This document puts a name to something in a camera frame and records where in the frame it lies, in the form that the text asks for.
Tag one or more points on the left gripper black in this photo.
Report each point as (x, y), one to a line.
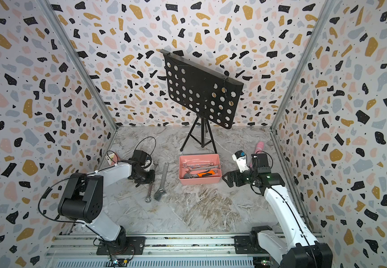
(151, 178)

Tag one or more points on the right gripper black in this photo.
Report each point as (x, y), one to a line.
(237, 175)

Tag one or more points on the silver ring end combination wrench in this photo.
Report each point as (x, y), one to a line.
(148, 198)

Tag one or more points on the large silver adjustable wrench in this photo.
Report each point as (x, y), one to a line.
(161, 191)

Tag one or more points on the pink plastic storage box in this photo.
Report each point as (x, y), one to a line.
(204, 158)

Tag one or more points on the large silver combination wrench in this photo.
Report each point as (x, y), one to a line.
(200, 166)

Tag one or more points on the orange handled adjustable wrench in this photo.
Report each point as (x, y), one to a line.
(201, 174)

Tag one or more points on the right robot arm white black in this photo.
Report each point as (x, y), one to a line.
(300, 248)

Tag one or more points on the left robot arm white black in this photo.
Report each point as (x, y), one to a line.
(82, 199)

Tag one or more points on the small red yellow card box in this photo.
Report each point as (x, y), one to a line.
(112, 159)

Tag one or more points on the pink cylindrical bottle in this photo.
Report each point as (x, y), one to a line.
(259, 148)

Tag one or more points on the black perforated music stand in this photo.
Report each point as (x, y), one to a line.
(212, 96)

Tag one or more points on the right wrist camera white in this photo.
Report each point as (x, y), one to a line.
(241, 159)

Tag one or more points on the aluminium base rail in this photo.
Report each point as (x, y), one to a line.
(160, 250)

